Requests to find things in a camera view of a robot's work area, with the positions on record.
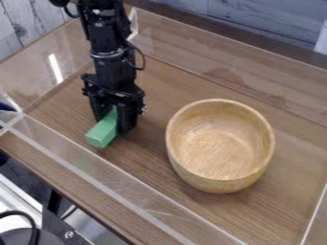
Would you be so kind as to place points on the green rectangular block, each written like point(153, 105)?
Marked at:
point(103, 132)

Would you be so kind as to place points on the clear acrylic tray wall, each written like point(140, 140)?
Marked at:
point(125, 184)

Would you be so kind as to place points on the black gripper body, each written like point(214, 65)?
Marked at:
point(113, 81)

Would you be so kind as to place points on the black table leg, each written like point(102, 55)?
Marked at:
point(54, 202)

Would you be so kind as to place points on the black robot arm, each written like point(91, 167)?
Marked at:
point(105, 23)

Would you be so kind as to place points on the clear acrylic corner bracket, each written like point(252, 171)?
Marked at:
point(133, 17)

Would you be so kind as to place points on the black metal clamp plate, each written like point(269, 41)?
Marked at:
point(58, 233)

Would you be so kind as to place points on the light wooden bowl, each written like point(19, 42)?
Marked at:
point(221, 144)

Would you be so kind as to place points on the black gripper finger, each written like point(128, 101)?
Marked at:
point(101, 106)
point(128, 117)

